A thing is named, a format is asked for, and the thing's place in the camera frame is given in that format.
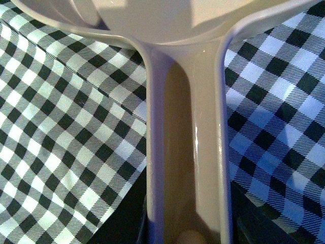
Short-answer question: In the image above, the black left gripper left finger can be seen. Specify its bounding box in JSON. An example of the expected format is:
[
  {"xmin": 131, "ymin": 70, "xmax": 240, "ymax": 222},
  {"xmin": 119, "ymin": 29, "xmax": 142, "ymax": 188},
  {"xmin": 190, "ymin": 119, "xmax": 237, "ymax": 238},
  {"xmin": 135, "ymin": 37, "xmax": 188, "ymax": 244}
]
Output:
[{"xmin": 95, "ymin": 175, "xmax": 147, "ymax": 243}]

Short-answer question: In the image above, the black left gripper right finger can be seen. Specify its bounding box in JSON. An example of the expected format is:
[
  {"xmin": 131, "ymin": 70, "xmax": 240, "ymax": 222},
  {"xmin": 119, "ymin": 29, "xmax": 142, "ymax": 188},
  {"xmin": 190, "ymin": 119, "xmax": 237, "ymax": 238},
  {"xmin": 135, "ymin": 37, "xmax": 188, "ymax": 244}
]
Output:
[{"xmin": 231, "ymin": 181, "xmax": 315, "ymax": 243}]

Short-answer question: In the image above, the beige plastic dustpan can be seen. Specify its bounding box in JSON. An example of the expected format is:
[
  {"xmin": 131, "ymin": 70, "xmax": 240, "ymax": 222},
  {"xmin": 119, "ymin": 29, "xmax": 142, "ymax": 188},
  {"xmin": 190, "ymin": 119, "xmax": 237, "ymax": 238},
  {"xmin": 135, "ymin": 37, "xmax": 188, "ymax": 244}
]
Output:
[{"xmin": 15, "ymin": 1, "xmax": 316, "ymax": 243}]

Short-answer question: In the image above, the black white gingham bedsheet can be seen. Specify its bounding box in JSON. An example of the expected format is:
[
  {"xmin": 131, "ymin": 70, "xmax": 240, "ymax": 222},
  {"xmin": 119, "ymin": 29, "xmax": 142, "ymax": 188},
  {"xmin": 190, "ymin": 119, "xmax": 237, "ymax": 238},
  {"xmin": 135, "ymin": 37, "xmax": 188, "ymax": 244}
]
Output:
[{"xmin": 1, "ymin": 1, "xmax": 324, "ymax": 243}]

